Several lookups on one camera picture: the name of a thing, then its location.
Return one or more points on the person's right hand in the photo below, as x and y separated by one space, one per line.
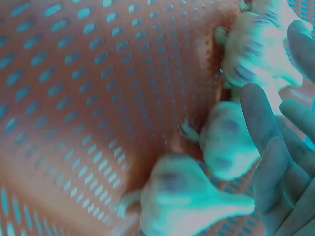
292 177

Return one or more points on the person's right thumb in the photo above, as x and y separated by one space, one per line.
302 49

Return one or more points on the white garlic bulb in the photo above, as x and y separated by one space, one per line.
261 46
273 7
226 142
182 201

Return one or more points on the orange perforated plastic basket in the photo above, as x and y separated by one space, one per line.
81 103

